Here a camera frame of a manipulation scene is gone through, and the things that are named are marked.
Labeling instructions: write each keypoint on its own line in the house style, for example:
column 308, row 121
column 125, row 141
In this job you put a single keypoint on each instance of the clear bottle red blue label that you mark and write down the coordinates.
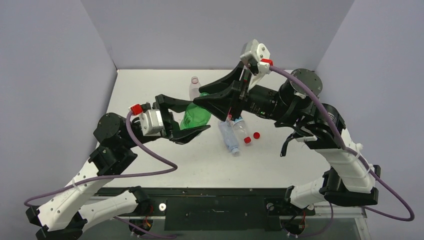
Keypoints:
column 239, row 128

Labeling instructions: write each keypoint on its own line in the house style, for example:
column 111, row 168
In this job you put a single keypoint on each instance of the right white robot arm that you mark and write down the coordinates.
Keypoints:
column 291, row 100

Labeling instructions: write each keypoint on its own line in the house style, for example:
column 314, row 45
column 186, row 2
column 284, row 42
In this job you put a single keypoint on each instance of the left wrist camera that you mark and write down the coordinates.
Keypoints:
column 150, row 119

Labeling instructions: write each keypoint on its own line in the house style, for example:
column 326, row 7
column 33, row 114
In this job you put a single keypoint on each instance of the green plastic bottle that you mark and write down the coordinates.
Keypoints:
column 195, row 116

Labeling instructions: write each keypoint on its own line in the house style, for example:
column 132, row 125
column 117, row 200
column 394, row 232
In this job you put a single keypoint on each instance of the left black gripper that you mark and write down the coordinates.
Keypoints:
column 171, row 128

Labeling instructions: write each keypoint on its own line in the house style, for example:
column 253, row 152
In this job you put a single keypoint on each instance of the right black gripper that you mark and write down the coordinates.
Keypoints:
column 236, row 99

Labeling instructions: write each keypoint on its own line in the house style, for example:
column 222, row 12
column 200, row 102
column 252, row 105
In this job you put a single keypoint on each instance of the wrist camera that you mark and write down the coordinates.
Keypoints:
column 150, row 119
column 256, row 57

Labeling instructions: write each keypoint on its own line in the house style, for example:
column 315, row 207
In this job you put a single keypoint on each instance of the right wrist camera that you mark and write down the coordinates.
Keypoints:
column 256, row 57

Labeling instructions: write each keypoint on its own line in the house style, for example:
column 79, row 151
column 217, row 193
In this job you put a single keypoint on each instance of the clear bottle blue cap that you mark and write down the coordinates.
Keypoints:
column 229, row 137

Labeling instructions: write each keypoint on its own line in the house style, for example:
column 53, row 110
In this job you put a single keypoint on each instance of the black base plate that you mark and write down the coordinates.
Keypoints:
column 218, row 209

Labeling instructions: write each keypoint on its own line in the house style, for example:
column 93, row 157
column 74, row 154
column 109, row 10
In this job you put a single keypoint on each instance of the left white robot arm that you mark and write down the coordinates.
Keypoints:
column 67, row 214

